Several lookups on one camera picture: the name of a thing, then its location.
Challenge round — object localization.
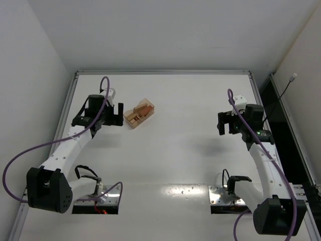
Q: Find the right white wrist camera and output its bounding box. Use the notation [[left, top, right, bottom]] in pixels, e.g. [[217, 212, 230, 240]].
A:
[[233, 95, 247, 114]]

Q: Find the black wall cable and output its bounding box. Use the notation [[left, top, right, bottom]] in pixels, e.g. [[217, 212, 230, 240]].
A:
[[262, 73, 298, 123]]

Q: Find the transparent orange plastic box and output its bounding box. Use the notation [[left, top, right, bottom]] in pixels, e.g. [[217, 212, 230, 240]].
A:
[[123, 98, 154, 129]]

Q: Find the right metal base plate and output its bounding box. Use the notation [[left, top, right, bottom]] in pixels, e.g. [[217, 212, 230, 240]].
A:
[[208, 185, 246, 207]]

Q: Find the metal base plate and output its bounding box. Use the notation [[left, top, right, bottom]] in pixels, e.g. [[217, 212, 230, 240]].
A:
[[74, 184, 121, 207], [208, 185, 246, 207]]

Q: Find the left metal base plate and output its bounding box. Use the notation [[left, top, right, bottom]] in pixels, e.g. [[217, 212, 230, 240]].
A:
[[74, 184, 121, 207]]

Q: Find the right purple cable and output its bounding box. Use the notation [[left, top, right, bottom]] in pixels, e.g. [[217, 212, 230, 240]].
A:
[[227, 88, 298, 241]]

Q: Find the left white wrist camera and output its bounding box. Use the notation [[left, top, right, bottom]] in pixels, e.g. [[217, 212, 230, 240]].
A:
[[102, 88, 116, 106]]

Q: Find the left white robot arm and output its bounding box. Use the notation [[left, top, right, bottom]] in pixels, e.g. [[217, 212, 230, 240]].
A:
[[27, 94, 124, 213]]

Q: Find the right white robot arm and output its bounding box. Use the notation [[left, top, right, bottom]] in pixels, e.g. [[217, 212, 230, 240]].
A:
[[217, 104, 306, 240]]

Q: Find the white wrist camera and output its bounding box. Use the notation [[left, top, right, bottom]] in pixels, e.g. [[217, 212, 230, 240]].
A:
[[102, 88, 116, 106], [233, 95, 247, 114]]

